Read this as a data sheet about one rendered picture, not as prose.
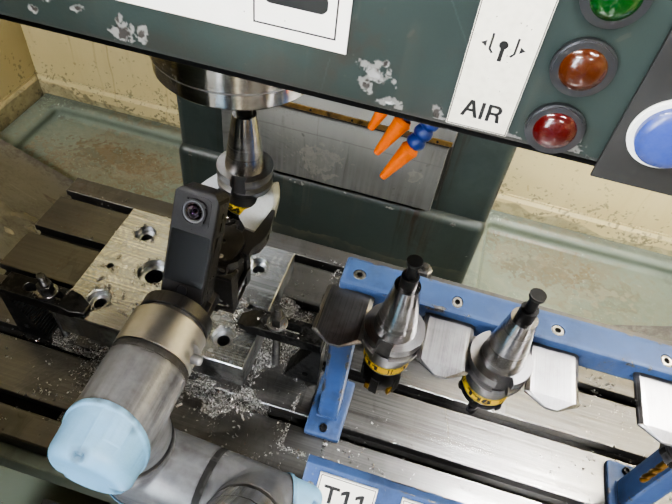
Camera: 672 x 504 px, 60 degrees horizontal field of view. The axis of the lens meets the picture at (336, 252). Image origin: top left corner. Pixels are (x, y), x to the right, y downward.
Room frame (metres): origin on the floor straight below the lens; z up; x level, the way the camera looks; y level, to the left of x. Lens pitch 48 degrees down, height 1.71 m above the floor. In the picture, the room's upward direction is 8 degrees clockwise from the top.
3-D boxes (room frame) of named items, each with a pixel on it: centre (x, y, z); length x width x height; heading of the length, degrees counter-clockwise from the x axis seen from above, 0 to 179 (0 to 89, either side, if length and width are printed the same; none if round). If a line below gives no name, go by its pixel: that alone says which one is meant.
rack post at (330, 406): (0.41, -0.03, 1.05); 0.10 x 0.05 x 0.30; 171
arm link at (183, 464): (0.21, 0.14, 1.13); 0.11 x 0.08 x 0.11; 77
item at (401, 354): (0.35, -0.07, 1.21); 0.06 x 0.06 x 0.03
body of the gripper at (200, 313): (0.36, 0.14, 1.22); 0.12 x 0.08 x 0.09; 171
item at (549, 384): (0.32, -0.23, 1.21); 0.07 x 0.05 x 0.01; 171
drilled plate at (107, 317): (0.54, 0.23, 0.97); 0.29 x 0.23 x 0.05; 81
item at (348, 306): (0.35, -0.02, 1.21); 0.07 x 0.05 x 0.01; 171
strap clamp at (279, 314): (0.47, 0.06, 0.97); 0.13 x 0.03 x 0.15; 81
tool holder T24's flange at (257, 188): (0.49, 0.11, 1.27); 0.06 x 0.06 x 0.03
